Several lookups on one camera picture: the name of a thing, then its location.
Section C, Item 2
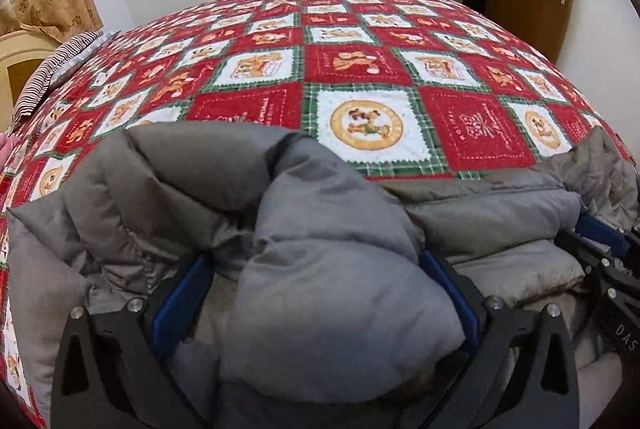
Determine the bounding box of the cream wooden headboard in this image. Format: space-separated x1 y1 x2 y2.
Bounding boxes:
0 29 67 130

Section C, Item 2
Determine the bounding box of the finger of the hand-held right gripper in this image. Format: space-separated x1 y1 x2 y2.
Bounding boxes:
555 229 640 300
575 214 640 260

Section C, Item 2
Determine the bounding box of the red printed bedsheet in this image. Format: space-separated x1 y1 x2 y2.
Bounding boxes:
0 0 632 429

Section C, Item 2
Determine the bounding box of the pink folded blanket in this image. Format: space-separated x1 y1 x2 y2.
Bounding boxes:
0 133 15 170

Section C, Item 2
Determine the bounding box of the striped pillow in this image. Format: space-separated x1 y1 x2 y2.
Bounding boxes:
12 30 108 122

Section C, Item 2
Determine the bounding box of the grey puffer jacket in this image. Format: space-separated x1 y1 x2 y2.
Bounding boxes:
7 123 640 429

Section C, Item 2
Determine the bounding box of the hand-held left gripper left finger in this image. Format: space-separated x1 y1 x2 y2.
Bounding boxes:
50 254 216 429

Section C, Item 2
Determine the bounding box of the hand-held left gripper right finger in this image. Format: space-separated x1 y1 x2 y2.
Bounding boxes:
419 251 581 429

